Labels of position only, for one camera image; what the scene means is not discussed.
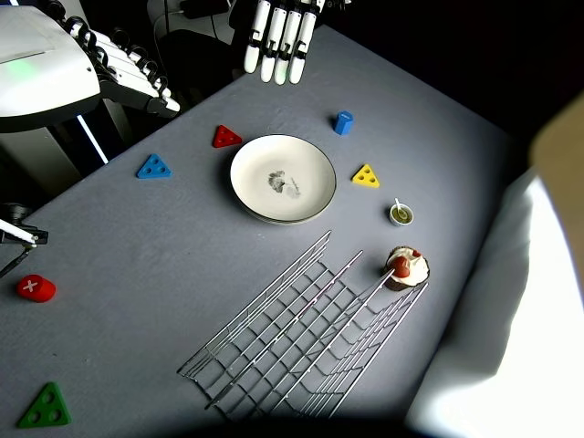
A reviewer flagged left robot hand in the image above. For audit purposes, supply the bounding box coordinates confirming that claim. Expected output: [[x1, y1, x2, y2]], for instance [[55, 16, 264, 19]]
[[243, 0, 326, 86]]

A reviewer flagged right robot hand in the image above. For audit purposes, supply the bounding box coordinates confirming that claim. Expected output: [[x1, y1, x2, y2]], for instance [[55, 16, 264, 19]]
[[0, 4, 182, 134]]

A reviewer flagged white plate grey leaf print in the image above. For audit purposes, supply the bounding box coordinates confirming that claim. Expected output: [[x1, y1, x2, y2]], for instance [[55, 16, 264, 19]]
[[229, 133, 338, 221]]

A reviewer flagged white plate leaves and script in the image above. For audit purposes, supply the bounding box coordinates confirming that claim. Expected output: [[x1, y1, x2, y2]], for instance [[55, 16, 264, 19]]
[[237, 200, 328, 227]]

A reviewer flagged black chair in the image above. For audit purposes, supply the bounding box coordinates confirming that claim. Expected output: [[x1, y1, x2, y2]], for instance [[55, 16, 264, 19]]
[[154, 25, 241, 99]]

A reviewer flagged robot torso column light strip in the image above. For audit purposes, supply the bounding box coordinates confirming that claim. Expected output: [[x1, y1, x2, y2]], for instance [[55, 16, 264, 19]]
[[0, 98, 138, 197]]

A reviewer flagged blue hexagonal block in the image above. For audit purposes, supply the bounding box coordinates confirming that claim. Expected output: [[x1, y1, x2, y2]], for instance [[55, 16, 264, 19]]
[[332, 109, 355, 137]]

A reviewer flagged red triangle block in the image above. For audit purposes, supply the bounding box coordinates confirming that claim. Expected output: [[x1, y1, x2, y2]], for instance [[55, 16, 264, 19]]
[[212, 124, 244, 150]]

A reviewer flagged blue triangle block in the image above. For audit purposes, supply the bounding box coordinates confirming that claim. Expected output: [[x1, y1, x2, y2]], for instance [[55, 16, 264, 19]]
[[135, 153, 173, 180]]

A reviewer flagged yellow triangle block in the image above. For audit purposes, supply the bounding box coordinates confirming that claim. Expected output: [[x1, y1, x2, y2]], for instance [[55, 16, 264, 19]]
[[350, 163, 381, 189]]

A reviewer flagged black clamp with white rod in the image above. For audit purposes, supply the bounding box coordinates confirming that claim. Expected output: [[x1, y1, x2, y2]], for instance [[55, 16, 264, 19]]
[[0, 203, 50, 280]]

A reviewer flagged small bowl with spoon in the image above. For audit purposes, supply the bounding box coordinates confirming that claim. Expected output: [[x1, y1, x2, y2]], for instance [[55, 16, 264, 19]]
[[389, 197, 415, 227]]

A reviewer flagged red block white cross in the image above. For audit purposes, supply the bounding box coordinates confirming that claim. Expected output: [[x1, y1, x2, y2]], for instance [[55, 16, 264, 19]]
[[16, 274, 57, 304]]

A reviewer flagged cupcake with cream and strawberries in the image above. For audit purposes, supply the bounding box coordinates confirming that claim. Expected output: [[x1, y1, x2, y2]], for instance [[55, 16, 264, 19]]
[[381, 245, 432, 292]]

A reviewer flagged brown board panel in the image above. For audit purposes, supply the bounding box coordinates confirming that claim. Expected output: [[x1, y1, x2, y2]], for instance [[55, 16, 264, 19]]
[[530, 89, 584, 193]]

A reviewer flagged green triangle block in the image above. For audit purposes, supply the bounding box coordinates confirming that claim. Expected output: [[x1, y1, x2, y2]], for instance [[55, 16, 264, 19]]
[[16, 381, 73, 429]]

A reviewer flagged white backdrop cloth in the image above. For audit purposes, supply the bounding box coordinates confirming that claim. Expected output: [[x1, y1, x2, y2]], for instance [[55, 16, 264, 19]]
[[403, 166, 584, 438]]

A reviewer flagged silver wire dish rack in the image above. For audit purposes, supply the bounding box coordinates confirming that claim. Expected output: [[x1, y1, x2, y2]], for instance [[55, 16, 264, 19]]
[[176, 230, 430, 421]]

